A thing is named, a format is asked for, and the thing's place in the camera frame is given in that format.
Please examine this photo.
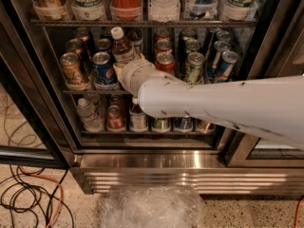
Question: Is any brown tea bottle white cap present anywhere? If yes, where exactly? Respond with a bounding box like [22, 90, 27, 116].
[111, 27, 135, 64]

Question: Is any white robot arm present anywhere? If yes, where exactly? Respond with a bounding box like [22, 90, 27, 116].
[113, 59, 304, 150]

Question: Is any tea bottle lower shelf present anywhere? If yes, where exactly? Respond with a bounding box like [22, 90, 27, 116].
[129, 96, 148, 132]

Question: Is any red can lower shelf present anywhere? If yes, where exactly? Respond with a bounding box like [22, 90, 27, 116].
[106, 105, 124, 129]

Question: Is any clear water bottle lower shelf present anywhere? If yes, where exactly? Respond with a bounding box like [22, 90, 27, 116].
[76, 98, 104, 133]

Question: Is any red Coca-Cola bottle top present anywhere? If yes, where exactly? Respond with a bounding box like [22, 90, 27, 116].
[112, 0, 142, 20]

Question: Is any green can lower shelf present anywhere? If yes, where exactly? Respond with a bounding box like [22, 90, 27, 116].
[152, 118, 170, 133]

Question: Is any white green soda bottle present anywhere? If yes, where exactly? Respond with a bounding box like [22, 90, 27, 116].
[72, 0, 104, 21]

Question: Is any clear water bottle top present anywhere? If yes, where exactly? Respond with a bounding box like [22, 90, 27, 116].
[148, 0, 181, 23]

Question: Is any blue can lower shelf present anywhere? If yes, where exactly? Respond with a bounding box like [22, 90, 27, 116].
[174, 117, 193, 132]

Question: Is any gold can lower shelf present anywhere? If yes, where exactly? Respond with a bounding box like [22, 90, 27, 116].
[196, 120, 215, 134]

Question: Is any left fridge glass door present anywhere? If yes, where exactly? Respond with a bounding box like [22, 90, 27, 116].
[0, 25, 74, 169]

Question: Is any steel fridge base grille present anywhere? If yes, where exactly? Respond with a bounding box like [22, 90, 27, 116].
[71, 168, 304, 196]

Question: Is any blue Pepsi can front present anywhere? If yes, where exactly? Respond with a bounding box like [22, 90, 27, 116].
[92, 51, 117, 86]

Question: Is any red Coca-Cola can front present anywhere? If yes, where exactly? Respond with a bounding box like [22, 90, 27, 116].
[155, 52, 175, 74]

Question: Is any gold can front left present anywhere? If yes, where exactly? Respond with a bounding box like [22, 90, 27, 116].
[60, 52, 88, 86]

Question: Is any green can front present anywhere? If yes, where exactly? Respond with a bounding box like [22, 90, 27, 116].
[183, 52, 205, 85]

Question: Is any blue slim can front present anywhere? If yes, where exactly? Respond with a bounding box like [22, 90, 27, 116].
[214, 50, 238, 83]

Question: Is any clear plastic bag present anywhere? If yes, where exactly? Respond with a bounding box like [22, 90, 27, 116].
[101, 186, 205, 228]

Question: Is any orange cable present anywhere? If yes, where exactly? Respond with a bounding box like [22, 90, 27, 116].
[18, 164, 65, 228]

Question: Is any black cable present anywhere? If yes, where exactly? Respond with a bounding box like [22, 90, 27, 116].
[0, 164, 75, 228]

